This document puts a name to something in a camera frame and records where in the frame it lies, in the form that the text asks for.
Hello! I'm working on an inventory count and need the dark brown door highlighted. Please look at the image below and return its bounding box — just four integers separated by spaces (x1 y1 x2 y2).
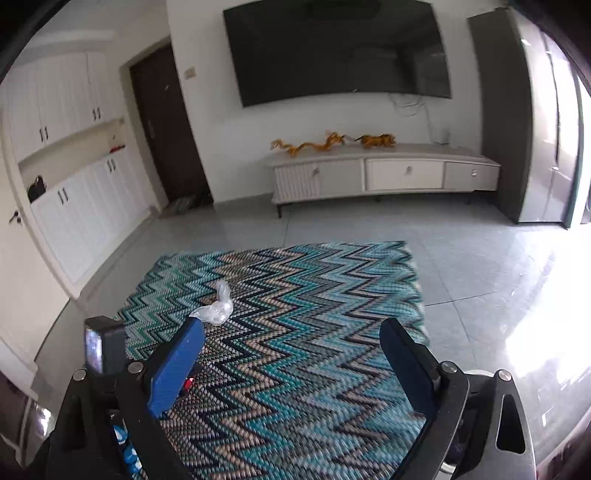
129 46 214 207

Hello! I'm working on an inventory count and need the television cable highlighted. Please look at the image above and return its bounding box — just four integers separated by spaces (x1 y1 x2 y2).
389 92 438 145

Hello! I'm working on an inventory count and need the blue white printed item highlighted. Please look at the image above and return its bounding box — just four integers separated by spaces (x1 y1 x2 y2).
113 424 142 474

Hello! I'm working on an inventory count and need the golden tiger figurine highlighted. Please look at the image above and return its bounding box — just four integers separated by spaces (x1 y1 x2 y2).
355 133 398 150

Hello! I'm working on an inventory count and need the white wall cupboard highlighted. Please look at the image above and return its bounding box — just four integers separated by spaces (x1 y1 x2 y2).
0 51 158 300

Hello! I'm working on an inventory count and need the pair of shoes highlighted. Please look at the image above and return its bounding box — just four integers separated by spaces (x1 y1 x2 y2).
172 194 214 214

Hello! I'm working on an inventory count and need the tall grey cabinet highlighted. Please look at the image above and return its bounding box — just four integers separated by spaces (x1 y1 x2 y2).
467 7 583 230

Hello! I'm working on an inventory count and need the white television cabinet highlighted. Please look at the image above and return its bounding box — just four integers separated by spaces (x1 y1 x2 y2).
264 143 502 219

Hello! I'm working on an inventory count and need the clear plastic bag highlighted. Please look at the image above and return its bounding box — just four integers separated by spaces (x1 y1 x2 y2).
188 279 234 326

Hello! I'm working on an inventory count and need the black wall television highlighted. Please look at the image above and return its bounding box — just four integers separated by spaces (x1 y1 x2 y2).
223 0 452 109

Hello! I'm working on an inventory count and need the black bag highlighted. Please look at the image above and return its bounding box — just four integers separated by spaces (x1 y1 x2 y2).
26 175 49 203

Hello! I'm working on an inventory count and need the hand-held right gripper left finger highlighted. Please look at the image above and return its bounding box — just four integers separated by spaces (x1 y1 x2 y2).
44 318 206 480

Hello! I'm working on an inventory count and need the zigzag patterned rug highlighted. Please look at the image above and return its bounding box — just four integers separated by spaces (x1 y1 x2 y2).
108 241 431 480

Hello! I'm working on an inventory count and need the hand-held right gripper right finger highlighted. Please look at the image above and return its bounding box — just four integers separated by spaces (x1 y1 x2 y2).
379 318 539 480

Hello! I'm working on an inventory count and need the golden dragon figurine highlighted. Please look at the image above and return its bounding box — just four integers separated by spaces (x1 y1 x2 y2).
270 131 348 158

